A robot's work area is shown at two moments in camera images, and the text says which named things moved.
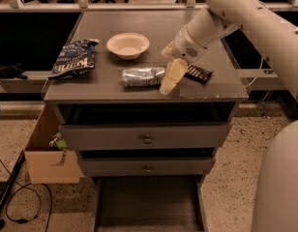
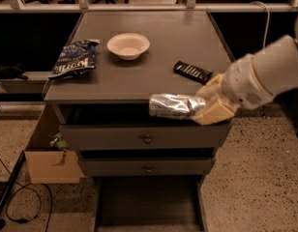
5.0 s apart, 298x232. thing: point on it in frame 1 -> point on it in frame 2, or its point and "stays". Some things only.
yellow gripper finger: [176, 71] -> [212, 112]
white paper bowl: [128, 45] stays
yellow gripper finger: [167, 51] -> [212, 89]
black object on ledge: [10, 71] stays
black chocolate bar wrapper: [197, 73] stays
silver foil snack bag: [143, 77] -> [175, 106]
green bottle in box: [59, 142] stays
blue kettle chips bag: [76, 57] stays
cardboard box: [45, 164] stays
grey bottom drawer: [149, 203] stays
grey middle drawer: [150, 165] stays
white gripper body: [184, 47] -> [243, 81]
